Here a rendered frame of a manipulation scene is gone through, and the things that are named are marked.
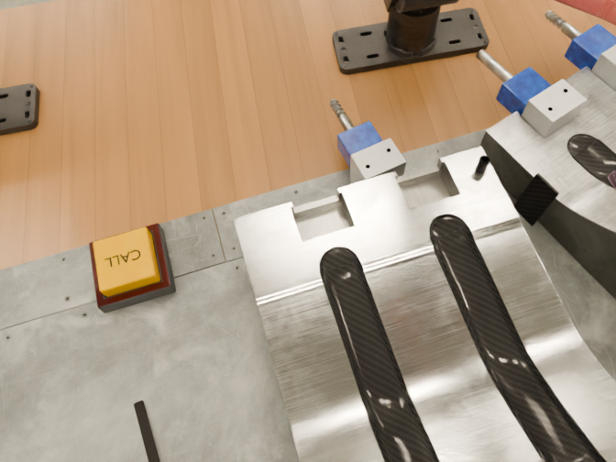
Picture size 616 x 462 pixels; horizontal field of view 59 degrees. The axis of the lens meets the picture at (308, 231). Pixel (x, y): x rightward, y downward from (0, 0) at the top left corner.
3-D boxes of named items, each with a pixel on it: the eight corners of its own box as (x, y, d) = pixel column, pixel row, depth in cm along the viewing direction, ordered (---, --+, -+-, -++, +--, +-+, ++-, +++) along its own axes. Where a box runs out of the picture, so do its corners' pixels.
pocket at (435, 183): (389, 189, 57) (392, 170, 54) (435, 175, 58) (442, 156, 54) (404, 226, 55) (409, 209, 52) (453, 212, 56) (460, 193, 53)
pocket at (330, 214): (291, 218, 57) (288, 202, 53) (339, 203, 57) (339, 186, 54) (303, 257, 55) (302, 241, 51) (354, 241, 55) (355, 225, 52)
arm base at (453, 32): (506, 1, 65) (487, -39, 68) (341, 29, 64) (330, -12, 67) (489, 49, 72) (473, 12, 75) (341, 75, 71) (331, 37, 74)
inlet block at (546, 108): (458, 78, 66) (467, 46, 61) (489, 60, 67) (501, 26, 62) (535, 151, 61) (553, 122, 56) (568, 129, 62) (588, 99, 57)
